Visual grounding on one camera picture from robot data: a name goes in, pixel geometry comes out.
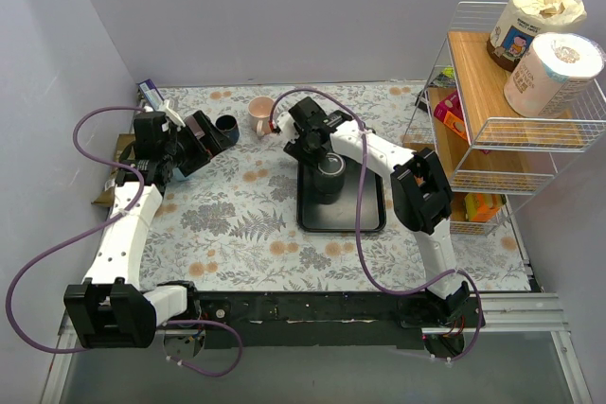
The wrapped white toilet roll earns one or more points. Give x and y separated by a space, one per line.
552 73

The pink orange box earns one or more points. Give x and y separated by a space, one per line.
447 114

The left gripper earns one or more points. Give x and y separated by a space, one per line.
203 134

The yellow orange box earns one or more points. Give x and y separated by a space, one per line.
482 207

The pink mug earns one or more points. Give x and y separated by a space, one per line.
259 109

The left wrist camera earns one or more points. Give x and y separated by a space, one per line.
167 107

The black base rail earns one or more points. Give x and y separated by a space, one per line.
329 318

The brown snack bag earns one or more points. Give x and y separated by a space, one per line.
107 194

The small purple white box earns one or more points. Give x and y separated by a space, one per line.
149 94

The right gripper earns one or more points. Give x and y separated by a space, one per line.
294 149

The dark grey mug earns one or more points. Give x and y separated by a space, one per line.
328 179

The floral table mat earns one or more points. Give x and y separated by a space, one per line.
232 225

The wire wooden shelf rack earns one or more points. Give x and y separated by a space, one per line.
509 155

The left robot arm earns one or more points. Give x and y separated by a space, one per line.
108 308

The brown printed toilet roll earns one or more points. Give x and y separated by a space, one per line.
522 20

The light blue faceted mug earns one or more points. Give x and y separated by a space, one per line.
179 176

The dark blue mug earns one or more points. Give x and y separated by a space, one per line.
228 125

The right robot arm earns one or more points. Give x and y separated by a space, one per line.
338 148

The purple mug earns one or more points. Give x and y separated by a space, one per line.
194 126

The black tray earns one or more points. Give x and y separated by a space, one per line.
366 205

